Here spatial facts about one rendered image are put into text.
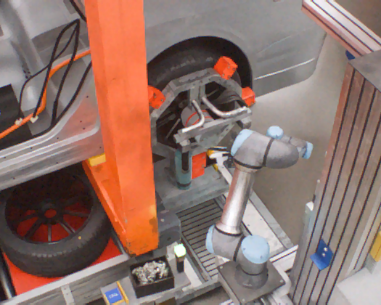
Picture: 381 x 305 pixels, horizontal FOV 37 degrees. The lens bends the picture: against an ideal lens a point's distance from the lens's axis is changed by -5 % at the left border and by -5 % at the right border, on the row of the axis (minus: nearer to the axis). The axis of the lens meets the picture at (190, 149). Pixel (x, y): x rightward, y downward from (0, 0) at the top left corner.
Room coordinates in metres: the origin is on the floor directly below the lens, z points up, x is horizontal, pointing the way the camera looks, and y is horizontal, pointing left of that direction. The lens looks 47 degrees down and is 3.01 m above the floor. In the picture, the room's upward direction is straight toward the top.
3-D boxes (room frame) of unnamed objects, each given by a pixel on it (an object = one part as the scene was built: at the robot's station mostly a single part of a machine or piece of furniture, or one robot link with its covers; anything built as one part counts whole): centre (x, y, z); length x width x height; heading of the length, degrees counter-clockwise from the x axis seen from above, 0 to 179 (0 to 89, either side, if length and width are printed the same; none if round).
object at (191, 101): (2.10, 0.01, 1.03); 0.19 x 0.18 x 0.11; 27
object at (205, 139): (2.19, -0.05, 0.85); 0.21 x 0.14 x 0.14; 27
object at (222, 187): (2.40, 0.06, 0.13); 0.50 x 0.36 x 0.10; 117
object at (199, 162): (2.29, 0.00, 0.48); 0.16 x 0.12 x 0.17; 27
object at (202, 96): (2.19, -0.16, 1.03); 0.19 x 0.18 x 0.11; 27
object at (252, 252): (1.31, -0.26, 0.98); 0.13 x 0.12 x 0.14; 65
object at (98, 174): (1.99, 0.42, 0.69); 0.52 x 0.17 x 0.35; 27
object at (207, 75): (2.25, -0.02, 0.85); 0.54 x 0.07 x 0.54; 117
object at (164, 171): (2.40, 0.06, 0.32); 0.40 x 0.30 x 0.28; 117
